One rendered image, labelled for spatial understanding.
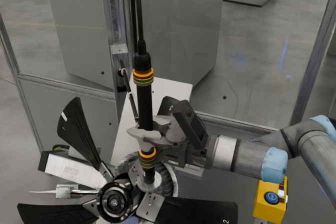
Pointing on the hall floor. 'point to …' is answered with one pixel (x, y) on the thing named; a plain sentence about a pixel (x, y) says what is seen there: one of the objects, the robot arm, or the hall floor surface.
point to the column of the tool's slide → (119, 97)
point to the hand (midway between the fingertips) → (135, 123)
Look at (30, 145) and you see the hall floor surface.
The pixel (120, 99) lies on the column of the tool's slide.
